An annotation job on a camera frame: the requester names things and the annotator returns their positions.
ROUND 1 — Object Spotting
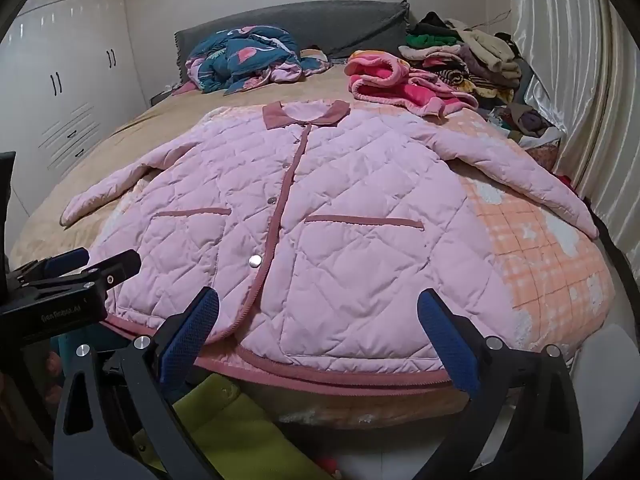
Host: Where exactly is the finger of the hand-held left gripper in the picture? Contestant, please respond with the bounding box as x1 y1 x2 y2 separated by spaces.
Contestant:
34 249 142 290
7 248 90 286

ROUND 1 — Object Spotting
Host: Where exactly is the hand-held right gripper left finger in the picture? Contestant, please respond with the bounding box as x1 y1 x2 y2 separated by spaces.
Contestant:
52 286 221 480

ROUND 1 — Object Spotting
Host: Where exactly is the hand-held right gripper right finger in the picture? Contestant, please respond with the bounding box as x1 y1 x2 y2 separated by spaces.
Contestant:
416 287 583 480

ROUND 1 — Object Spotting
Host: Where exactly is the pink quilted jacket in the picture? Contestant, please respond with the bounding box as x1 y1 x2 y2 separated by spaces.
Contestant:
60 100 600 391

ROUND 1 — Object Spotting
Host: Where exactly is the bag of clothes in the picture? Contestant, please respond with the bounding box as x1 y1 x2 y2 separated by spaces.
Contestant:
487 102 566 148

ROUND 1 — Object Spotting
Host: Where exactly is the pile of folded clothes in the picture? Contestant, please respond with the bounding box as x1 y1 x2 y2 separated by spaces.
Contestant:
397 10 526 106

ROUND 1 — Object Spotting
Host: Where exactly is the orange plaid cloud blanket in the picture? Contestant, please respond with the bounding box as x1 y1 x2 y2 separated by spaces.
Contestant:
100 100 618 431

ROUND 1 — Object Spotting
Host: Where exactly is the white glossy wardrobe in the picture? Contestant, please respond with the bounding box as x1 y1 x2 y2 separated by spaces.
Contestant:
0 0 148 221

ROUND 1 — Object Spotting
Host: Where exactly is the blue patterned garment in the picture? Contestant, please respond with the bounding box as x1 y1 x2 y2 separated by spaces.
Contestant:
185 25 331 95

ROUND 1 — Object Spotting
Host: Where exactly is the pink fleece garment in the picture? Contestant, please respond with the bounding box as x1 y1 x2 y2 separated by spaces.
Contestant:
346 50 481 118

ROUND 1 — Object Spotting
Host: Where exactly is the white satin curtain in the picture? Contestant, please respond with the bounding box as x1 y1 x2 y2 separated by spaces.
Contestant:
510 0 640 281

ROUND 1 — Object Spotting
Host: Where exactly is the grey padded headboard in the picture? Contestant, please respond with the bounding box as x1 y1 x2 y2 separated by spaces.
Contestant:
174 0 412 81

